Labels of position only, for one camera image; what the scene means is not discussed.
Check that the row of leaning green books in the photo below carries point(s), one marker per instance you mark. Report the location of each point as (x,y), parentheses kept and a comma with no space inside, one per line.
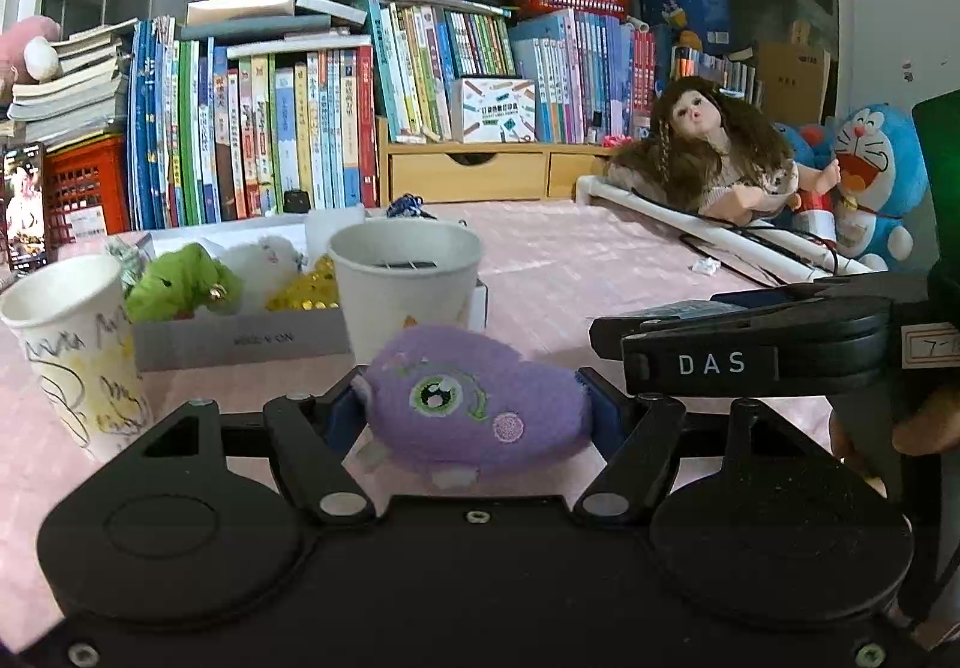
(420,68)

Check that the blue cat plush toy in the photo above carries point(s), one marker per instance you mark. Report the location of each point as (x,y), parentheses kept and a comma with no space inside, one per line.
(877,165)

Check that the pink plush rabbit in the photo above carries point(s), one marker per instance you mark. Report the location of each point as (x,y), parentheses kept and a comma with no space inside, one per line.
(26,41)

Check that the wooden drawer organizer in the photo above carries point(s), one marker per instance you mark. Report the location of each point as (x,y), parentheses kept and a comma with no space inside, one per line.
(465,176)

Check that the white printed carton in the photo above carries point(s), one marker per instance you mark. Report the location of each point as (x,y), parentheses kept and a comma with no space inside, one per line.
(491,109)

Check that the red white toy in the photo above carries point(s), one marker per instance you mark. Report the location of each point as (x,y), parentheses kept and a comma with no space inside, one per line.
(814,218)

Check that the small crumpled paper scrap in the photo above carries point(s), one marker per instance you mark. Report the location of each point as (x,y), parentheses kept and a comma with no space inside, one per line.
(703,265)

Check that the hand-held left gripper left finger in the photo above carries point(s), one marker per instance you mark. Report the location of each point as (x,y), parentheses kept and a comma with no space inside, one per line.
(343,417)

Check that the large white paper cup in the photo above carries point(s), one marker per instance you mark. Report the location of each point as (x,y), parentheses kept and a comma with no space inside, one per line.
(405,308)

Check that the person's right hand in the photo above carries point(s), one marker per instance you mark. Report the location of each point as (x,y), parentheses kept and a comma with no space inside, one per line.
(930,424)

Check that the stack of worn paperbacks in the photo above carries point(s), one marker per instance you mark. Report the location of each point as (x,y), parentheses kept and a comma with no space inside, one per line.
(67,90)

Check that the purple plush toy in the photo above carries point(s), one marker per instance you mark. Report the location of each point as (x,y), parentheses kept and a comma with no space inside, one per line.
(465,398)

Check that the navy floral scrunchie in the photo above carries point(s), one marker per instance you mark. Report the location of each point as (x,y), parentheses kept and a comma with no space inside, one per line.
(409,207)

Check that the white plastic pipe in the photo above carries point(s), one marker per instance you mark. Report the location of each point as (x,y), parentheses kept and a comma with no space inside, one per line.
(637,207)

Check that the grey shallow cardboard box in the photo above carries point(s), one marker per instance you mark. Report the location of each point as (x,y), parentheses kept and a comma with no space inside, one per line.
(240,342)

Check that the scribbled paper cup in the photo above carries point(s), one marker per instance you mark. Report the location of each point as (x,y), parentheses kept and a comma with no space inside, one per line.
(67,368)

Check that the green scrunchie with bell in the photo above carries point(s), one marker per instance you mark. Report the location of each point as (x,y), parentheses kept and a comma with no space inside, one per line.
(176,282)

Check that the white fluffy scrunchie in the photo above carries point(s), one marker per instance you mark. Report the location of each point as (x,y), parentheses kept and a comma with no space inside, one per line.
(262,267)

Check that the row of upright picture books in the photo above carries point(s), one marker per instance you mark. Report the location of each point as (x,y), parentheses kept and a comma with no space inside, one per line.
(262,143)

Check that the red plastic crate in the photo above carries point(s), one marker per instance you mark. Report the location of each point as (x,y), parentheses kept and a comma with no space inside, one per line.
(82,180)

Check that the smartphone with lit screen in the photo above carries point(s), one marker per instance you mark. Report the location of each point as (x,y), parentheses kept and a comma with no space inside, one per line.
(24,210)

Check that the flat hardcover books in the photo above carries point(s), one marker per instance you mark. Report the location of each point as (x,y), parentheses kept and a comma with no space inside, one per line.
(255,8)

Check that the brown cardboard box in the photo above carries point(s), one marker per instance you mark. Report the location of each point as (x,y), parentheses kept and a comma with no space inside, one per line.
(795,83)

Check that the brown-haired doll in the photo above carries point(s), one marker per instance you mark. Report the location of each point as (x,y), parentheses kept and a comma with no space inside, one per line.
(697,120)

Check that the gold sequin heart pillow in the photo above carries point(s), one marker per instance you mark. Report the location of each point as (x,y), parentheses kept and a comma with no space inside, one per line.
(307,293)

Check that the small black box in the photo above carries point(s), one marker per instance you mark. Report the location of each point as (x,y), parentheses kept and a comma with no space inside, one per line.
(298,201)

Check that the pink ribbon bow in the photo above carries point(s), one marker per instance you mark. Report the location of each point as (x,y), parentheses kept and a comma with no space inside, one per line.
(621,140)

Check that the row of blue books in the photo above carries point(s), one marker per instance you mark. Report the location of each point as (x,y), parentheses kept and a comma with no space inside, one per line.
(577,75)

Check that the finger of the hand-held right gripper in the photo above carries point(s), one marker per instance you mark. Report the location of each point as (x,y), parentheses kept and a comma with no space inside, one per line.
(675,332)
(765,297)

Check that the green patterned cloth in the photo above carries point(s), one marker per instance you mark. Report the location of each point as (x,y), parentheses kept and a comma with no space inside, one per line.
(127,259)

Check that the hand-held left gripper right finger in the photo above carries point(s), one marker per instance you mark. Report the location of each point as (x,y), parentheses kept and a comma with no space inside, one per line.
(604,417)

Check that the row of thin colourful books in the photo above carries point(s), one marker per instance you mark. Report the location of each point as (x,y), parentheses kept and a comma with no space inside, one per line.
(712,68)

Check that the pink tablecloth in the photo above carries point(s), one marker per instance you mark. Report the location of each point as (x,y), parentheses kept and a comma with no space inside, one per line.
(570,263)

